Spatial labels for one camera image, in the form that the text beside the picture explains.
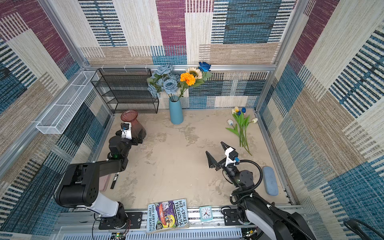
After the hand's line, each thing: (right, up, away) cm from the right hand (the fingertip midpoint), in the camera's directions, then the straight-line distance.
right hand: (214, 147), depth 75 cm
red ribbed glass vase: (-42, +8, +12) cm, 44 cm away
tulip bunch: (+25, +13, +35) cm, 46 cm away
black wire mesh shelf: (-59, +36, +36) cm, 78 cm away
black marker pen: (-55, -21, +11) cm, 59 cm away
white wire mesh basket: (-74, +14, -4) cm, 75 cm away
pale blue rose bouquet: (-28, +38, +15) cm, 49 cm away
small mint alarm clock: (-4, -32, 0) cm, 32 cm away
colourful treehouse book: (-24, -32, -2) cm, 40 cm away
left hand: (-46, +10, +15) cm, 49 cm away
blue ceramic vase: (-22, +21, +29) cm, 42 cm away
